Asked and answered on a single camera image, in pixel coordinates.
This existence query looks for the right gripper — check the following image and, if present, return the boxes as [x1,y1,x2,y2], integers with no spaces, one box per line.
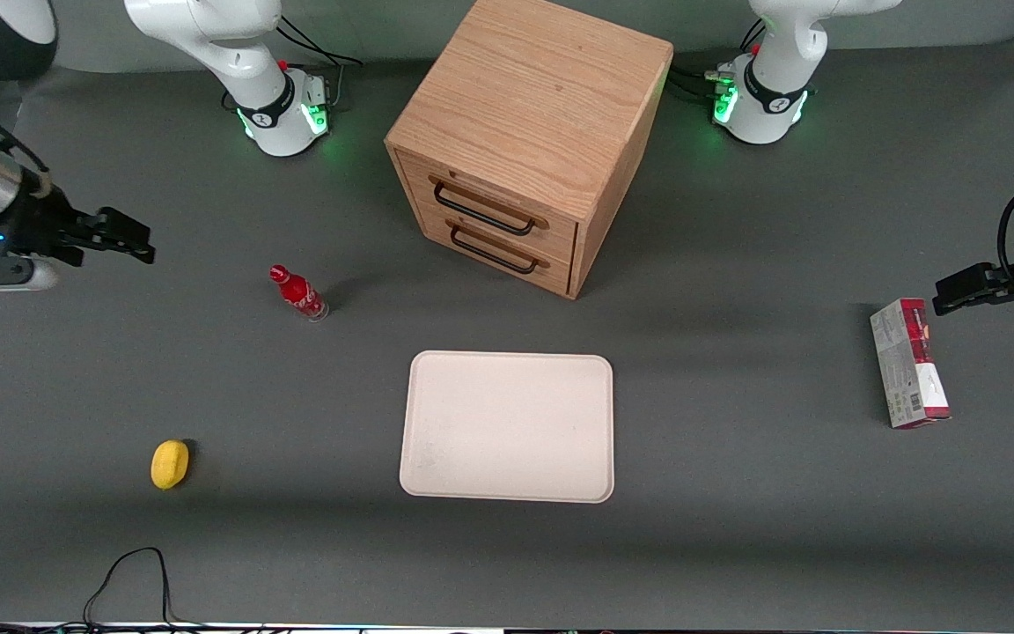
[0,181,157,293]

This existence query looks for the longer black drawer handle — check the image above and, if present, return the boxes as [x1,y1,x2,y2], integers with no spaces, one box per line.
[430,174,551,238]

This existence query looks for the wooden drawer with longer handle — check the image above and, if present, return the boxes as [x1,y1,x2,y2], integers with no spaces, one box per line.
[394,147,580,265]

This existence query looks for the wooden drawer cabinet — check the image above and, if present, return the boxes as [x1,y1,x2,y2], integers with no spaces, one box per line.
[384,0,674,301]

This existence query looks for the grey and red carton box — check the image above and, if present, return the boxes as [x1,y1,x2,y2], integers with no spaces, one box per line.
[869,298,952,431]

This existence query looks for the red cola bottle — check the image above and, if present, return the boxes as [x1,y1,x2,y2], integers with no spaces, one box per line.
[268,263,331,323]

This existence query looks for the yellow lemon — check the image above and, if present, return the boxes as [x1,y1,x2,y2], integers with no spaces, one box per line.
[151,439,191,490]

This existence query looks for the dark grey table mat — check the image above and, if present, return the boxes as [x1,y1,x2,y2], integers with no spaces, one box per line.
[0,35,1014,631]

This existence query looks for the beige plastic tray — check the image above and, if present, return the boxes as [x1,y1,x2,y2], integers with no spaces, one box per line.
[399,350,616,505]

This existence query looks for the black right arm base cables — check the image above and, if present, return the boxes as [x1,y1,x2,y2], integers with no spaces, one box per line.
[221,13,365,114]

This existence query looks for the black arm base cables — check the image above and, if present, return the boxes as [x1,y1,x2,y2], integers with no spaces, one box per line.
[667,18,768,107]
[221,13,365,114]

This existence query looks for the thin black looped cable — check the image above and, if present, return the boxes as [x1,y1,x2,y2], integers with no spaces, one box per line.
[0,546,209,634]

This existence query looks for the black left arm base cables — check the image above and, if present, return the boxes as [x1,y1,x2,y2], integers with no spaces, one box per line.
[667,18,768,107]

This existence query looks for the shorter black drawer handle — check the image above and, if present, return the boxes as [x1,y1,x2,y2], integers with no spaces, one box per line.
[445,218,551,275]

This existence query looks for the wooden drawer with shorter handle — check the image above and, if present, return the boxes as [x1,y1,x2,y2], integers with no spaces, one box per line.
[417,204,577,298]

